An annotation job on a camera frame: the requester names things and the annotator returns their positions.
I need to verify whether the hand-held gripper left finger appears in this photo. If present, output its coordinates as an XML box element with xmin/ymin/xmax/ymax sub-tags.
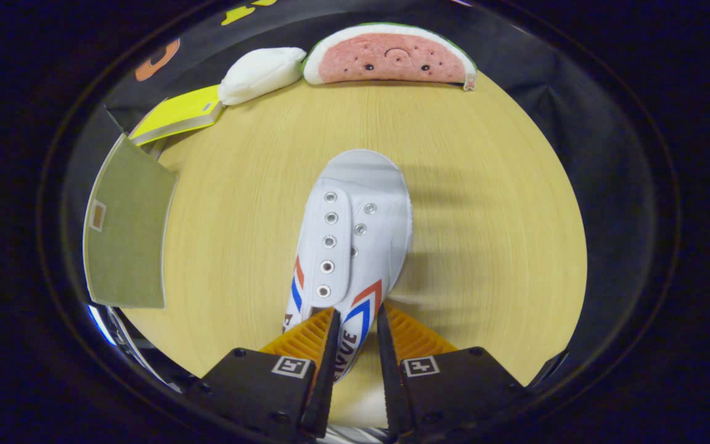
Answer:
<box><xmin>197</xmin><ymin>306</ymin><xmax>341</xmax><ymax>440</ymax></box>

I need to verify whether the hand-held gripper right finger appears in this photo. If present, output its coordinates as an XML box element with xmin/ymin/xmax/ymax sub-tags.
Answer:
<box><xmin>377</xmin><ymin>303</ymin><xmax>533</xmax><ymax>438</ymax></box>

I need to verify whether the pale green storage box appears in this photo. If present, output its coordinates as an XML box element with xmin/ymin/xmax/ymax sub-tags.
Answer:
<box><xmin>83</xmin><ymin>133</ymin><xmax>179</xmax><ymax>310</ymax></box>

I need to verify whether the white canvas shoe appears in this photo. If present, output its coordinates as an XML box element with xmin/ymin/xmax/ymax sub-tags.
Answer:
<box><xmin>282</xmin><ymin>149</ymin><xmax>414</xmax><ymax>383</ymax></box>

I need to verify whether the yellow book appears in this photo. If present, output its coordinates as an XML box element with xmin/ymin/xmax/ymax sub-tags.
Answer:
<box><xmin>128</xmin><ymin>84</ymin><xmax>226</xmax><ymax>147</ymax></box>

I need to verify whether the black backdrop cloth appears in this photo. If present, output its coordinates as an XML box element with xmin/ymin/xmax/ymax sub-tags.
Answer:
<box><xmin>65</xmin><ymin>0</ymin><xmax>658</xmax><ymax>395</ymax></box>

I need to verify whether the white plush toy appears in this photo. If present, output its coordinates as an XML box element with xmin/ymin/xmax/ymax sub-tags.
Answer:
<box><xmin>218</xmin><ymin>47</ymin><xmax>308</xmax><ymax>107</ymax></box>

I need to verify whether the watermelon slice plush toy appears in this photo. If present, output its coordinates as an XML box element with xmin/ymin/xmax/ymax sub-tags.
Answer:
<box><xmin>301</xmin><ymin>23</ymin><xmax>478</xmax><ymax>92</ymax></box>

